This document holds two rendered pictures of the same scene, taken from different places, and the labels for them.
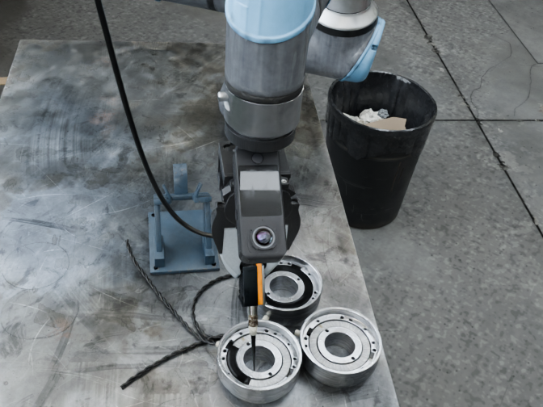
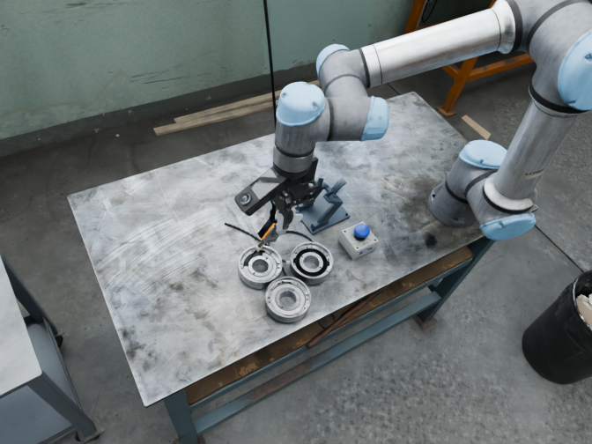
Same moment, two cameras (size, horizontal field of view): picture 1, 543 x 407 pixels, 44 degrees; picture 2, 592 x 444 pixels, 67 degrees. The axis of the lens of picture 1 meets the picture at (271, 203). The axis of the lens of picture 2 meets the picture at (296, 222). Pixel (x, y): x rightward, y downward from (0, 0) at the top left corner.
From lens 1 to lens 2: 0.64 m
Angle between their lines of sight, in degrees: 42
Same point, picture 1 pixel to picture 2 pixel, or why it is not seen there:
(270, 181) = (271, 184)
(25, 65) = (395, 102)
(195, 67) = not seen: hidden behind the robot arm
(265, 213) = (255, 192)
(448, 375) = not seen: outside the picture
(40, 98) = not seen: hidden behind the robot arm
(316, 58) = (473, 203)
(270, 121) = (277, 157)
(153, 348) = (251, 226)
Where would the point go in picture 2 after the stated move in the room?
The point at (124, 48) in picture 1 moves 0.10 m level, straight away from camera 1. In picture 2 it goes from (447, 131) to (466, 122)
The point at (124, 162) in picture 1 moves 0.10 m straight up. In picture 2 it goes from (358, 168) to (366, 144)
